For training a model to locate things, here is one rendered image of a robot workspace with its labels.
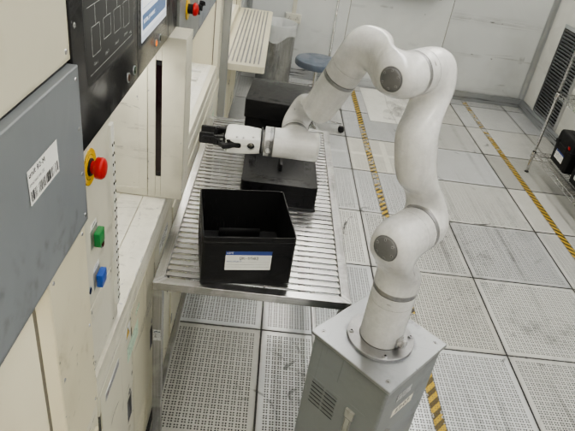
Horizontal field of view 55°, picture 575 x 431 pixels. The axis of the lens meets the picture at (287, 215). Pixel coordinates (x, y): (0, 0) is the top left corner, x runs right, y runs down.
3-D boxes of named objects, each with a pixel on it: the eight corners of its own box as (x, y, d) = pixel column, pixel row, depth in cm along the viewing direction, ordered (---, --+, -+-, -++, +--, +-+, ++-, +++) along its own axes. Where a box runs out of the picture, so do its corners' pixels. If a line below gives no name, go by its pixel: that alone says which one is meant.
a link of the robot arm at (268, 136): (270, 162, 154) (259, 161, 154) (271, 149, 161) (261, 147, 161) (274, 135, 149) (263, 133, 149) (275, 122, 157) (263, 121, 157)
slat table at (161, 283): (312, 456, 207) (351, 304, 167) (151, 440, 203) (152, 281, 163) (305, 251, 317) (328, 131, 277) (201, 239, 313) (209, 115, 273)
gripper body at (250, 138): (263, 161, 153) (222, 156, 152) (264, 145, 162) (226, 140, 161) (266, 136, 149) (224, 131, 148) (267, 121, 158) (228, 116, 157)
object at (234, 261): (199, 284, 165) (202, 237, 156) (197, 231, 188) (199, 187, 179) (289, 284, 171) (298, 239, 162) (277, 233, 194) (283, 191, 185)
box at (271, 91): (304, 162, 243) (312, 109, 230) (240, 152, 243) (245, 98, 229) (306, 136, 267) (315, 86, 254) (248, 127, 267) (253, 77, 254)
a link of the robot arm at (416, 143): (380, 253, 140) (413, 233, 151) (422, 268, 132) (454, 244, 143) (384, 50, 121) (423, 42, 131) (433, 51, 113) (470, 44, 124)
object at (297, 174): (315, 212, 209) (320, 182, 202) (237, 203, 207) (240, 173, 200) (311, 175, 234) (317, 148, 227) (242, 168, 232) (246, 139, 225)
